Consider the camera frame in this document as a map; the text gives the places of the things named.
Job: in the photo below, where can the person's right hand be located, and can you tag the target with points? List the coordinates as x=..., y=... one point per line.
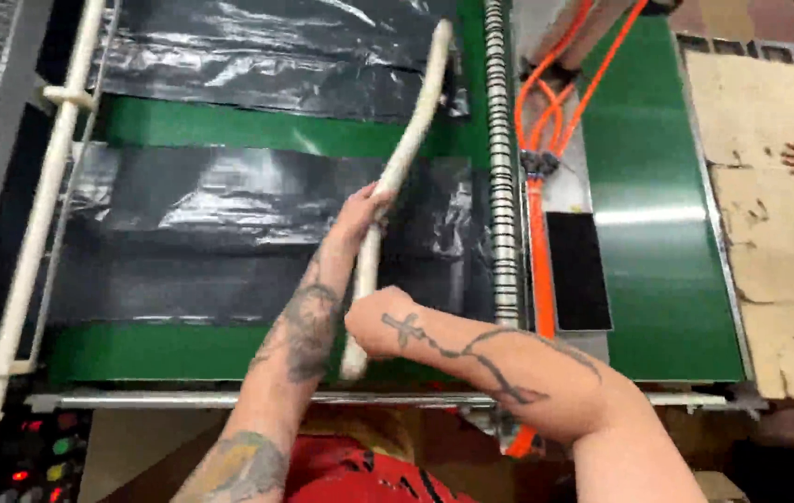
x=386, y=325

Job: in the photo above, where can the black plastic bag sheet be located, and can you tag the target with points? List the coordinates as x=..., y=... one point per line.
x=194, y=237
x=264, y=56

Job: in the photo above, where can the person's right fingers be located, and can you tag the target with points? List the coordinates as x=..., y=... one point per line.
x=356, y=328

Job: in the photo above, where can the person's red shirt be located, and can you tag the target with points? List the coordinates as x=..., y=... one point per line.
x=362, y=471

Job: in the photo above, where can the person's left fingers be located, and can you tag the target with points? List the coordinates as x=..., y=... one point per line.
x=374, y=197

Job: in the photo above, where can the long white stick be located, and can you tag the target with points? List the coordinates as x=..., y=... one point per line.
x=407, y=140

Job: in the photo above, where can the silver metal crossbar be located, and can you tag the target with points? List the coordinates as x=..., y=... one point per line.
x=159, y=400

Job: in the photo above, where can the black rectangular plate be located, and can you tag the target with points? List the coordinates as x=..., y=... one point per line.
x=578, y=272

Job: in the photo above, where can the control panel with lit buttons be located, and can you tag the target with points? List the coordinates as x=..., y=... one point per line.
x=26, y=454

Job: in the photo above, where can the ribbed metal roller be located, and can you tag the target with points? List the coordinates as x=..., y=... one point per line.
x=501, y=174

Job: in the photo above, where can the grey metal machine plate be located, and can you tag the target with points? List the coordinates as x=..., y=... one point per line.
x=571, y=181

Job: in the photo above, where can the wide green conveyor belt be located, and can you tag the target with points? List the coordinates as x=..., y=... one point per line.
x=229, y=129

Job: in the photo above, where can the narrow green conveyor belt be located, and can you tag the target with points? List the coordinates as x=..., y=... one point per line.
x=655, y=244

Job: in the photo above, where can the person's left hand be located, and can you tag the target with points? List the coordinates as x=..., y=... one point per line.
x=358, y=213

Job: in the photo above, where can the white tube guide frame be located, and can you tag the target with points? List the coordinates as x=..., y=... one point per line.
x=33, y=230

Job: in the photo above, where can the grey metal tray frame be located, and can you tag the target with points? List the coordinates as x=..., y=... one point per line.
x=718, y=223

